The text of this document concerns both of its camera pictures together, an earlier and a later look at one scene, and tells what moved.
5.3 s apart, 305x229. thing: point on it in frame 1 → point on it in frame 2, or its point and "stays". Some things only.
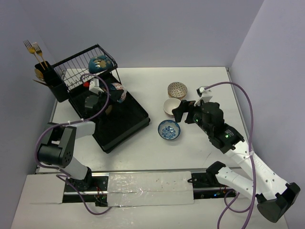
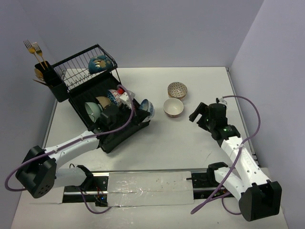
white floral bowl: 169,104 stays
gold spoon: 39,74 stays
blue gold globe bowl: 99,63 stays
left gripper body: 105,96 → 130,106
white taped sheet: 150,189 stays
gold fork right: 39,51 stays
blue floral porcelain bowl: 169,130 → 147,105
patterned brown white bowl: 177,89 stays
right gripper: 185,106 → 204,109
